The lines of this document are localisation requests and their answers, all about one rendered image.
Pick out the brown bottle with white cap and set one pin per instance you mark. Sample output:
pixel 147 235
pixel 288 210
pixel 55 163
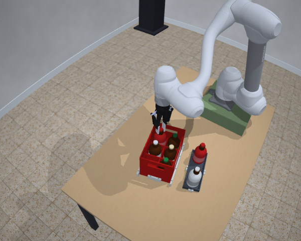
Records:
pixel 155 149

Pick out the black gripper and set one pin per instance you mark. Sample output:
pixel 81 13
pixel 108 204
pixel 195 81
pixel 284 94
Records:
pixel 161 111

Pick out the red bottle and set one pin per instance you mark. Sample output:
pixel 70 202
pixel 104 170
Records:
pixel 161 137
pixel 199 154

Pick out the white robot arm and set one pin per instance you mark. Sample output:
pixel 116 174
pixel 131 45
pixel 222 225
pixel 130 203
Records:
pixel 260 25

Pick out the white bottle with brown band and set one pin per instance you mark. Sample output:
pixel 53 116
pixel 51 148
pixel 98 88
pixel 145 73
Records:
pixel 194 177

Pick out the brown glass bottle with cream cap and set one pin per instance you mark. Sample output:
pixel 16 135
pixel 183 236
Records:
pixel 170 152

